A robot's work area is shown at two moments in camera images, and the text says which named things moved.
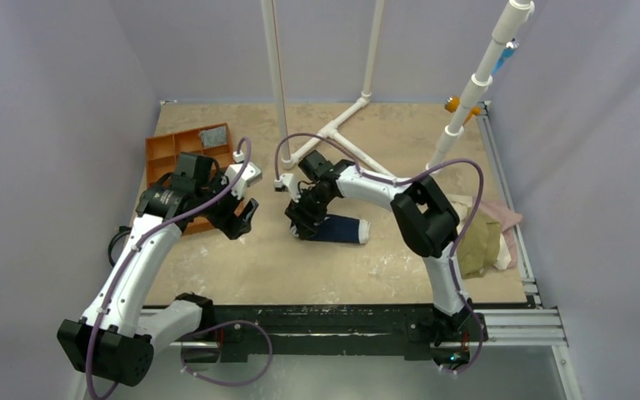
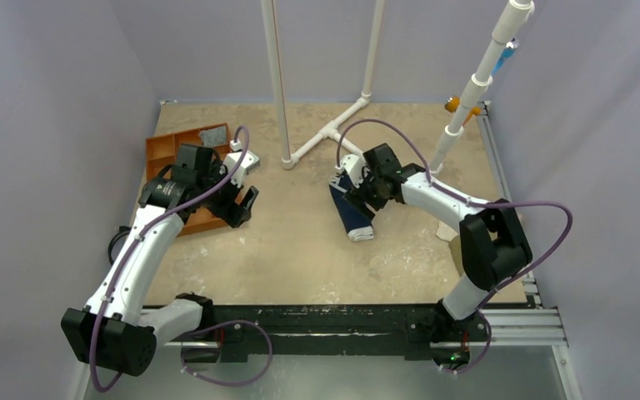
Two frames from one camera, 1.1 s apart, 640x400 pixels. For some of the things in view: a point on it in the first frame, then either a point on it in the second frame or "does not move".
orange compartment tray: (162, 155) does not move
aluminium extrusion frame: (538, 327) does not move
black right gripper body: (303, 212) to (362, 195)
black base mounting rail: (415, 328) does not move
